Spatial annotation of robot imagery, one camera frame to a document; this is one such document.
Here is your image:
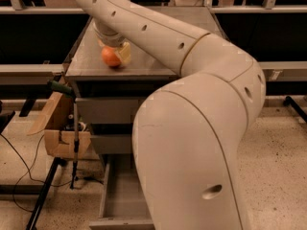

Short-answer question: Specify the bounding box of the grey wooden drawer cabinet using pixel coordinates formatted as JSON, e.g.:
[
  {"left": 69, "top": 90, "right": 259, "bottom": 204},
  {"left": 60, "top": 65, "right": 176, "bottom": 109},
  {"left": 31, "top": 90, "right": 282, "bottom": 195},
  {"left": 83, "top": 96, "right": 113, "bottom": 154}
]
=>
[{"left": 64, "top": 6, "right": 231, "bottom": 230}]

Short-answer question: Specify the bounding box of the grey top drawer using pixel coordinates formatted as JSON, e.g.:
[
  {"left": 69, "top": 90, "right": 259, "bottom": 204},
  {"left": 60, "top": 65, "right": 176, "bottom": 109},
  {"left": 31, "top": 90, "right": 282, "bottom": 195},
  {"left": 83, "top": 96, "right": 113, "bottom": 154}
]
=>
[{"left": 77, "top": 97, "right": 145, "bottom": 124}]

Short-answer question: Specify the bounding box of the grey metal rail frame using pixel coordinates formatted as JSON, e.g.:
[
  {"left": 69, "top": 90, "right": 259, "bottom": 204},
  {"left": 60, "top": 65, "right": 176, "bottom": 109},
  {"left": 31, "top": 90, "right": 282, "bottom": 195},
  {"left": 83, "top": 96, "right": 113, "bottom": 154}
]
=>
[{"left": 0, "top": 0, "right": 307, "bottom": 79}]

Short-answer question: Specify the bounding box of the grey middle drawer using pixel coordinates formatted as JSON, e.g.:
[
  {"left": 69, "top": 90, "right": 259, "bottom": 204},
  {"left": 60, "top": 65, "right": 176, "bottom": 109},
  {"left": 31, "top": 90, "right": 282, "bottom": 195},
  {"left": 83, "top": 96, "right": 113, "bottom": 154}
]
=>
[{"left": 90, "top": 134, "right": 132, "bottom": 154}]

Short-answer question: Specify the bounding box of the green handled grabber stick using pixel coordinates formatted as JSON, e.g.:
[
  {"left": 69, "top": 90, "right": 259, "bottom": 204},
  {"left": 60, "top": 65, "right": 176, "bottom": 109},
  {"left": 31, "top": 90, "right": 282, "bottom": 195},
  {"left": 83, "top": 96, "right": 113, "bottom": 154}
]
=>
[{"left": 47, "top": 80, "right": 80, "bottom": 189}]

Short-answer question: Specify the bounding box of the black floor cable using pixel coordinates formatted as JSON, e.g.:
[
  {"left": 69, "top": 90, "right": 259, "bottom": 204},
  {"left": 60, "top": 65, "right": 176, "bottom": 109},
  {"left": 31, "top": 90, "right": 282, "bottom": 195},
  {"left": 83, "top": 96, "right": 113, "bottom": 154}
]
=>
[{"left": 0, "top": 133, "right": 104, "bottom": 214}]

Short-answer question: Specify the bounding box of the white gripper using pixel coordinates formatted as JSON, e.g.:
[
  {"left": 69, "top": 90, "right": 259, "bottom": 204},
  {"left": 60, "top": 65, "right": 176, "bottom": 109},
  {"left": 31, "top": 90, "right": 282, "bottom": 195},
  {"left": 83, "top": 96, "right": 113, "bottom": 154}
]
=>
[{"left": 94, "top": 19, "right": 130, "bottom": 64}]

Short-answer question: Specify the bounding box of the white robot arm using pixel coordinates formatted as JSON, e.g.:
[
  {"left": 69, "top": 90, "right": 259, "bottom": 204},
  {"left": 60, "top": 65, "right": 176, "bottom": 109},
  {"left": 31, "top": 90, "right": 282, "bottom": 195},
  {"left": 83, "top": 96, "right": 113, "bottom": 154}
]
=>
[{"left": 76, "top": 0, "right": 266, "bottom": 230}]

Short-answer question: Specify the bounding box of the orange fruit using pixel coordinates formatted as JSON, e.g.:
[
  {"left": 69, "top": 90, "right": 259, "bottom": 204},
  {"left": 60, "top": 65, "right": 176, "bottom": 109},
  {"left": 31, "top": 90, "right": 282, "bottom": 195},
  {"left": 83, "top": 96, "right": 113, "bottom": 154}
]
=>
[{"left": 101, "top": 46, "right": 121, "bottom": 67}]

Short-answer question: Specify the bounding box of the grey open bottom drawer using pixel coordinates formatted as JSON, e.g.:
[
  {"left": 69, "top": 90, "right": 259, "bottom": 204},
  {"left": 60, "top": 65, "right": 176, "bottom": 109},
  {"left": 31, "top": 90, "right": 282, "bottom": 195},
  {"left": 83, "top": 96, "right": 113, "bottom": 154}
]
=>
[{"left": 89, "top": 154, "right": 155, "bottom": 230}]

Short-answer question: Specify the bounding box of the black tripod leg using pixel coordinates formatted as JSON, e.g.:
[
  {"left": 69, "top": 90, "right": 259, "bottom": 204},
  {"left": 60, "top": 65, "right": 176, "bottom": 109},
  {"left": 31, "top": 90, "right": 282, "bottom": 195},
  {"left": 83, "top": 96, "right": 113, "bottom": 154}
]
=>
[{"left": 26, "top": 157, "right": 61, "bottom": 230}]

